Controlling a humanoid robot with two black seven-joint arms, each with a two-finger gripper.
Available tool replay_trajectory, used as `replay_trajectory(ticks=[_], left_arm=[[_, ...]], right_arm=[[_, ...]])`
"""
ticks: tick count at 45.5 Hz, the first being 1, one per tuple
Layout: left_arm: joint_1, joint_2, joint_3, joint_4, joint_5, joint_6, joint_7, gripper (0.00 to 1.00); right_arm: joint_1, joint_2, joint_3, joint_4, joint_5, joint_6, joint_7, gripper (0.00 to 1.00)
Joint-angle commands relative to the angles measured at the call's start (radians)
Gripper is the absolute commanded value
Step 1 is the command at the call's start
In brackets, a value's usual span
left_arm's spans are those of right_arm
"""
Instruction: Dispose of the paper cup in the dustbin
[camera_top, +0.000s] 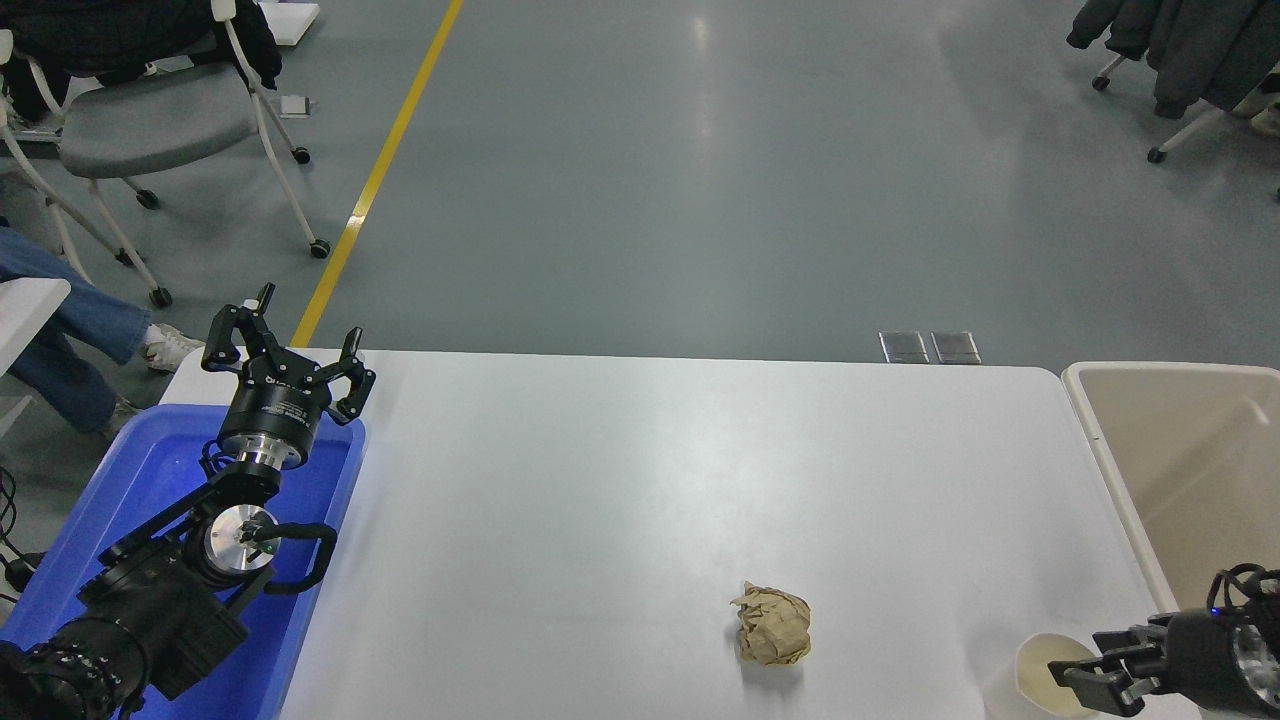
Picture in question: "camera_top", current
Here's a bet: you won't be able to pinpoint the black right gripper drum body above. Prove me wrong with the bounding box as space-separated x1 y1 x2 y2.
1165 608 1246 713

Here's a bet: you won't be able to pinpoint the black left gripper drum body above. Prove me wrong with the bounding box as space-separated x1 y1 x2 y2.
218 350 334 451

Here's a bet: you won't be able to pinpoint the white paper cup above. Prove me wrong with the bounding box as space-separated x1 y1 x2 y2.
988 632 1101 720

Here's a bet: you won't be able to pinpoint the blue plastic tray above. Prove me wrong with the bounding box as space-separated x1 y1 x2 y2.
0 403 367 720

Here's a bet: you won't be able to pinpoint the large pale plastic bin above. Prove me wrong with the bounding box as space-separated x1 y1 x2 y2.
1060 362 1280 720

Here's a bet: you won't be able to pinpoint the small white side table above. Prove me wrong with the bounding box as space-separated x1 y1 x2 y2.
0 278 71 376

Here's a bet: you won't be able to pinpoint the white flat board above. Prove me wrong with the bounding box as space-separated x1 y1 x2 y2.
258 0 321 46

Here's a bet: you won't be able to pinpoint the black jacket on chair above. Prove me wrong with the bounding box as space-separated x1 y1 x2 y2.
0 0 283 121

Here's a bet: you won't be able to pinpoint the crumpled tan paper ball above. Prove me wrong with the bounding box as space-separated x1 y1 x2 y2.
730 583 812 667

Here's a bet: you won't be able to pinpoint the dark coats on chair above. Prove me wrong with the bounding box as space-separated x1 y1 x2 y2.
1066 0 1280 119

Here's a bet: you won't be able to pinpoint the grey seat white frame chair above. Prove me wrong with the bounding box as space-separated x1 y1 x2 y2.
0 0 331 309

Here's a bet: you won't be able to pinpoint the black floor cable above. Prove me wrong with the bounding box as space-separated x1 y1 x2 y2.
0 468 46 601

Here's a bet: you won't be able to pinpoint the white frame wheeled chair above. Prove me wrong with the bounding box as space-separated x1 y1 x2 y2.
1093 55 1280 163

